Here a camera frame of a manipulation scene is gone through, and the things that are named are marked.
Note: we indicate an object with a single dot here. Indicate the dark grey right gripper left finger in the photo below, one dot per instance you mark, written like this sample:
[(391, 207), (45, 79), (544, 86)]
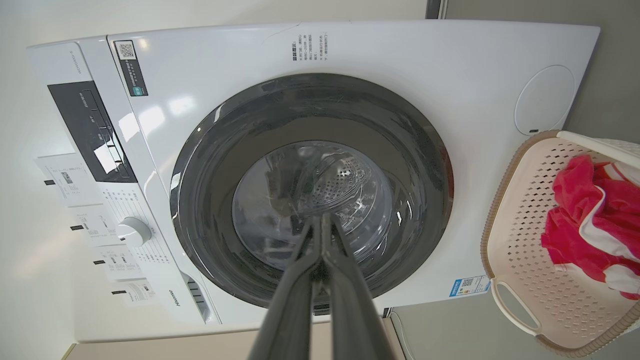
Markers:
[(290, 310)]

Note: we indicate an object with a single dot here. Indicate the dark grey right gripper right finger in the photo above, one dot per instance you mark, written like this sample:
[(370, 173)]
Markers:
[(355, 310)]

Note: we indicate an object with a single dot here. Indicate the cream perforated plastic laundry basket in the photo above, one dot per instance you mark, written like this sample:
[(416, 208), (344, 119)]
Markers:
[(525, 225)]

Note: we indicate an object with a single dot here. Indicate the blue energy label sticker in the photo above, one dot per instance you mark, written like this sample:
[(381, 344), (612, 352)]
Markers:
[(469, 286)]

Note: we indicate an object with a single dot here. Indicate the round dark glass washer door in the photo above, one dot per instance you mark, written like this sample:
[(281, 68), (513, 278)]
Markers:
[(210, 200)]

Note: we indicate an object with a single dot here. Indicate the white paper instruction sheet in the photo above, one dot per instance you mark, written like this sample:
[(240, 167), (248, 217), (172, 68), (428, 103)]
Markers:
[(67, 180), (95, 225), (135, 291), (119, 262)]

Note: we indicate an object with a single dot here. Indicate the white round washer control knob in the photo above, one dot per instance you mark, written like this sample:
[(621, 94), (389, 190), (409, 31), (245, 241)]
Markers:
[(133, 231)]

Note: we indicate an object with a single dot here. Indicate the red and white garment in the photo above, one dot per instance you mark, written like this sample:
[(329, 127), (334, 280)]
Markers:
[(575, 200)]

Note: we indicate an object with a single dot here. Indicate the white front-load washing machine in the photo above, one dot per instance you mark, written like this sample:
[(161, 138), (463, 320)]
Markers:
[(450, 75)]

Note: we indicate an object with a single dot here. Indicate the black washer display panel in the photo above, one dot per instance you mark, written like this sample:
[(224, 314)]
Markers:
[(92, 132)]

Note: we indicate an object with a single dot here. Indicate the round white filter cover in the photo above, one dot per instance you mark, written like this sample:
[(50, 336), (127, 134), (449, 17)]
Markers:
[(544, 100)]

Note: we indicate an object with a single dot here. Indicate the black QR code sticker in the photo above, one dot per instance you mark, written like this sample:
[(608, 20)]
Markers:
[(131, 67)]

